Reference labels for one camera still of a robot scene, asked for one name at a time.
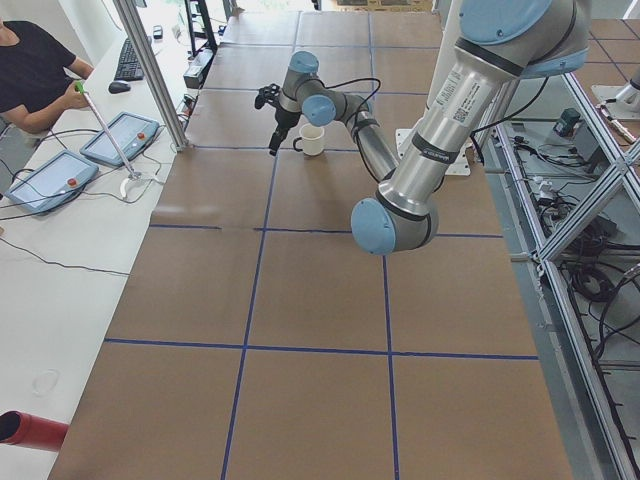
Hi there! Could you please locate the red cylinder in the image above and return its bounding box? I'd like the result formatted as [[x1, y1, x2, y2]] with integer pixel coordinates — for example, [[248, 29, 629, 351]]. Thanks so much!
[[1, 411, 69, 452]]

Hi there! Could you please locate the black computer mouse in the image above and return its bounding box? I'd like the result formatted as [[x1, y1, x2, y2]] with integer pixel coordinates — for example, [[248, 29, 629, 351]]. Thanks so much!
[[108, 80, 131, 94]]

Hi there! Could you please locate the silver reacher stick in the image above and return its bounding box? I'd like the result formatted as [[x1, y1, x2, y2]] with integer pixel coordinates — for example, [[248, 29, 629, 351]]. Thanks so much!
[[74, 81, 163, 200]]

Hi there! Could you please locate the aluminium frame post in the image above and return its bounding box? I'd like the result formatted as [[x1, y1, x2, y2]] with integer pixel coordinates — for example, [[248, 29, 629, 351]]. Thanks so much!
[[113, 0, 188, 152]]

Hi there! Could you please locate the white pedestal column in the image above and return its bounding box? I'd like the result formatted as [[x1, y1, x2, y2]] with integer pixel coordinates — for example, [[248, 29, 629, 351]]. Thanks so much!
[[395, 0, 506, 177]]

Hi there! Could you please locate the teach pendant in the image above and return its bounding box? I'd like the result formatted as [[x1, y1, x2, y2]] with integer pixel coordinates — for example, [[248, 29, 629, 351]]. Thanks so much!
[[5, 150, 99, 214], [80, 112, 160, 167]]

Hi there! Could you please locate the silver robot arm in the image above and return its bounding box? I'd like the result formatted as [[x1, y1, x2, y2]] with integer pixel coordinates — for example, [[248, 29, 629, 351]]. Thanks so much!
[[255, 1, 592, 255]]

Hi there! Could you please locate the person in black shirt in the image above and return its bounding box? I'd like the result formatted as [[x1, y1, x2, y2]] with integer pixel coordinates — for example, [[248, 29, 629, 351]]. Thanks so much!
[[1, 21, 93, 134]]

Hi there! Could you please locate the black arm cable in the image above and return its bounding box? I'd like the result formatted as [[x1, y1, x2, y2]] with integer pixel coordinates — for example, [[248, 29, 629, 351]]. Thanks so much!
[[324, 77, 382, 141]]

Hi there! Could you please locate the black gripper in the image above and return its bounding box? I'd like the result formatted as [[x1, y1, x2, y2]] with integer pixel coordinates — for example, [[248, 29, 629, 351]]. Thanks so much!
[[269, 107, 299, 156]]

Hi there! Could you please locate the black keyboard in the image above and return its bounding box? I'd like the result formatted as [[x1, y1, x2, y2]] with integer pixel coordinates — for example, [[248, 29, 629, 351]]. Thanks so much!
[[114, 39, 144, 82]]

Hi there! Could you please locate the white smiley mug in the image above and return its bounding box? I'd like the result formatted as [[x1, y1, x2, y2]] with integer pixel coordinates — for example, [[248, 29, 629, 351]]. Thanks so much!
[[293, 124, 325, 156]]

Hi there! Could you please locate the near teach pendant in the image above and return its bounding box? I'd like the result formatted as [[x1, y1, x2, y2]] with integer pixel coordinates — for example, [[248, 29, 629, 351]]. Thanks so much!
[[5, 150, 99, 214]]

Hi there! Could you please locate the far teach pendant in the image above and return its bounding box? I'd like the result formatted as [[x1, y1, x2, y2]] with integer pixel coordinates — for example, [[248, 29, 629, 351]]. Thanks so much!
[[80, 112, 160, 167]]

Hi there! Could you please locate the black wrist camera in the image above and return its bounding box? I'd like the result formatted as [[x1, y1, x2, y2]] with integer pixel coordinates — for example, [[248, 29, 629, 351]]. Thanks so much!
[[254, 83, 280, 110]]

